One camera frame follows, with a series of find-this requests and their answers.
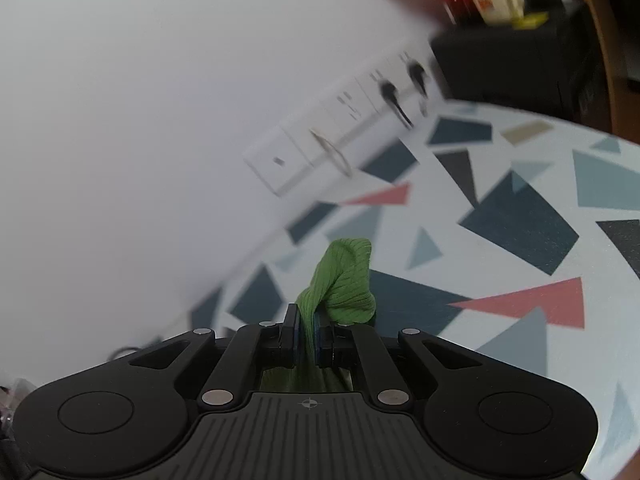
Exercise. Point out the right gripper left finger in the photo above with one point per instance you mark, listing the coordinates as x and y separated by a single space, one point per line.
253 349

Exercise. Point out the black cabinet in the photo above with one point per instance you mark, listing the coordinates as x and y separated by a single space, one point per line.
555 69

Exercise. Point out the white wall socket panel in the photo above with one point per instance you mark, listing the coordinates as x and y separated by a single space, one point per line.
352 108

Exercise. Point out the green ribbed knit top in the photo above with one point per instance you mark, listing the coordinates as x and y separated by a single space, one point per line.
339 288

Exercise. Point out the black plug right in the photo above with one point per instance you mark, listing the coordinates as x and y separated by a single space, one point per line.
419 79

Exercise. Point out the black plug left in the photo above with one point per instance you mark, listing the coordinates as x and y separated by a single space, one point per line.
389 94

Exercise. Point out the black plug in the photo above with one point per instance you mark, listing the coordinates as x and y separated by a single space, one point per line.
389 94
419 79

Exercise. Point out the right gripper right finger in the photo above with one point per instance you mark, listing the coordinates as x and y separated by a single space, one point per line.
358 349

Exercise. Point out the geometric pattern table cover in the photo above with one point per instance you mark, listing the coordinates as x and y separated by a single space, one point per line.
509 233

